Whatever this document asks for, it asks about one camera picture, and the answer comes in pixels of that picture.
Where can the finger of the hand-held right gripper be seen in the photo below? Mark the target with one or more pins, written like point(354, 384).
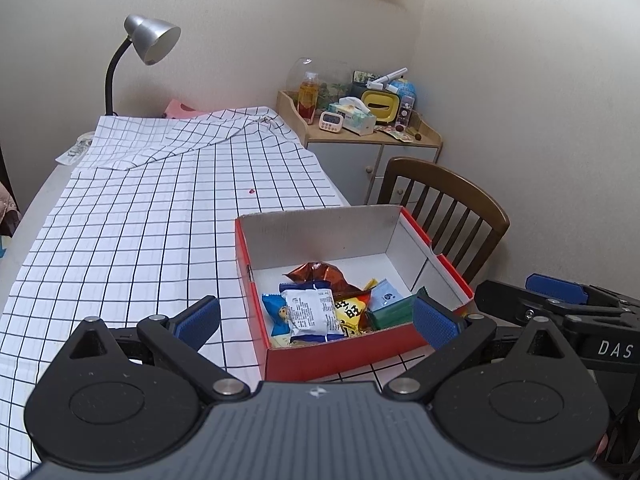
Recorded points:
point(557, 287)
point(505, 302)

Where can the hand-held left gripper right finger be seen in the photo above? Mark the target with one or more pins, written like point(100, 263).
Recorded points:
point(435, 321)

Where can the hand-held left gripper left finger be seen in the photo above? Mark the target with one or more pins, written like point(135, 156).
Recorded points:
point(197, 320)

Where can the green packet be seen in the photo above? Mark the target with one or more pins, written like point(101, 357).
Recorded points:
point(392, 314)

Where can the light blue snack packet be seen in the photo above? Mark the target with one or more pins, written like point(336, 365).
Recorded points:
point(387, 297)

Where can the blue cartoon snack packet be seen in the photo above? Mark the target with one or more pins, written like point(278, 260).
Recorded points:
point(274, 310)

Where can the red orange chip bag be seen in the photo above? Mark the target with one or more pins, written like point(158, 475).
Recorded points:
point(350, 312)

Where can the white blue snack packet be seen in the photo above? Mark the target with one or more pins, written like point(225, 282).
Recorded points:
point(310, 315)

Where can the brown shiny snack packet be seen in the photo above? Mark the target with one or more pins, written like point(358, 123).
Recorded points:
point(322, 277)

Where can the red cardboard box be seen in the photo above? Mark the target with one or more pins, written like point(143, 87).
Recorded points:
point(325, 232)

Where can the white checkered tablecloth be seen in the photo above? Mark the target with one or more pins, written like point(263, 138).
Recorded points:
point(150, 210)

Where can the brown wooden chair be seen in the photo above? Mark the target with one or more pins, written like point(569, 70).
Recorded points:
point(450, 180)

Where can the wooden corner cabinet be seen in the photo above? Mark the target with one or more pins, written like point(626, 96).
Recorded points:
point(345, 160)

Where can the colourful flat packet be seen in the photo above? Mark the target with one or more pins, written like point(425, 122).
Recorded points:
point(395, 134)

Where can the clear plastic packet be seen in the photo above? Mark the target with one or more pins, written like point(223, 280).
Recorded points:
point(75, 149)

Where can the pink box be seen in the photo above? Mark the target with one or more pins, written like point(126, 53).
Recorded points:
point(182, 109)

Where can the slim clear dotted case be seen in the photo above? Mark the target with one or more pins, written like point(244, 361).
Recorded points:
point(405, 110)

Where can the white teal tissue box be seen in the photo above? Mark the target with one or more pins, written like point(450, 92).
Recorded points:
point(355, 119)

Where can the yellow tissue holder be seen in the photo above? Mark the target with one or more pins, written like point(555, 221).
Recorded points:
point(380, 105)

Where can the white digital timer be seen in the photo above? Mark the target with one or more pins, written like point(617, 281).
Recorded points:
point(331, 121)

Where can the small blue globe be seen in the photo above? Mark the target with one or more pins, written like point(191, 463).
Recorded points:
point(404, 86)

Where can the clear bottle orange drink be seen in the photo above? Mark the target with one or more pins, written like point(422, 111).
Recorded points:
point(307, 95)

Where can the silver desk lamp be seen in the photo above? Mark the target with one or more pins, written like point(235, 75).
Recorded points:
point(150, 35)

